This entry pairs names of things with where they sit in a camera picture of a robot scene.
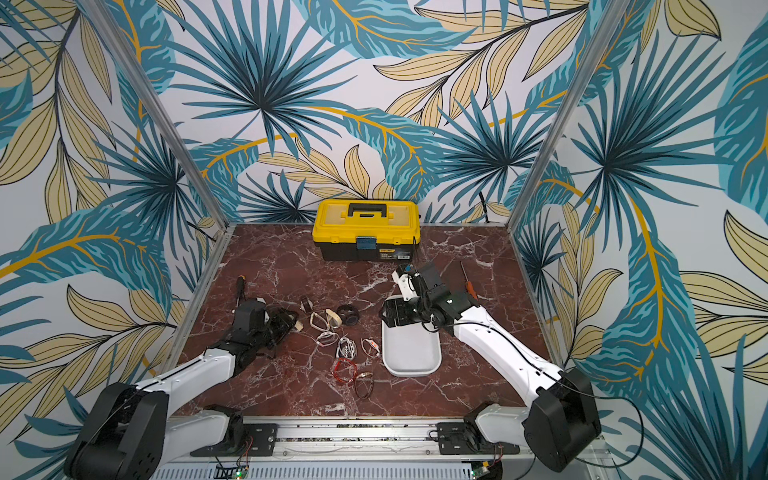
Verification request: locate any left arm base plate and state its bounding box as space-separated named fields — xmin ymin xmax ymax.
xmin=190 ymin=404 xmax=278 ymax=457

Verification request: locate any white pink watch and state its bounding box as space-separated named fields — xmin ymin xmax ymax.
xmin=315 ymin=331 xmax=339 ymax=347

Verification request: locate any white plastic storage tray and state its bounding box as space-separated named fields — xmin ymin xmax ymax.
xmin=381 ymin=295 xmax=442 ymax=378

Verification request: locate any red transparent watch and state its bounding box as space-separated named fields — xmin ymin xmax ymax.
xmin=331 ymin=357 xmax=358 ymax=385

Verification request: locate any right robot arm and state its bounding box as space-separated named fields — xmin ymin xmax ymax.
xmin=380 ymin=263 xmax=602 ymax=472

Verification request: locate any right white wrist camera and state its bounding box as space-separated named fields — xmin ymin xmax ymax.
xmin=392 ymin=264 xmax=418 ymax=302

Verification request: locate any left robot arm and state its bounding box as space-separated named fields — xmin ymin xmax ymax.
xmin=63 ymin=300 xmax=299 ymax=479

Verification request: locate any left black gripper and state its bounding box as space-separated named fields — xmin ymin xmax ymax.
xmin=252 ymin=307 xmax=299 ymax=351

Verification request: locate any beige looped watch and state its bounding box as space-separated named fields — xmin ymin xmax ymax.
xmin=309 ymin=309 xmax=343 ymax=332

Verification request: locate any aluminium front rail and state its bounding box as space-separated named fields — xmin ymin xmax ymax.
xmin=149 ymin=417 xmax=619 ymax=479

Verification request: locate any yellow black toolbox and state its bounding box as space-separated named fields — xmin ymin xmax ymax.
xmin=312 ymin=199 xmax=420 ymax=262

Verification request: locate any dark brown strap watch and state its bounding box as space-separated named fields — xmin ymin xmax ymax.
xmin=300 ymin=296 xmax=314 ymax=315

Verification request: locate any orange handle screwdriver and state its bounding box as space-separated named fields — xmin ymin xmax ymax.
xmin=459 ymin=261 xmax=479 ymax=300

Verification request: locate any black round watch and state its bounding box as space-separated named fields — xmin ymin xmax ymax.
xmin=336 ymin=304 xmax=360 ymax=326

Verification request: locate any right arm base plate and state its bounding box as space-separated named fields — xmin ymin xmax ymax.
xmin=429 ymin=402 xmax=520 ymax=455

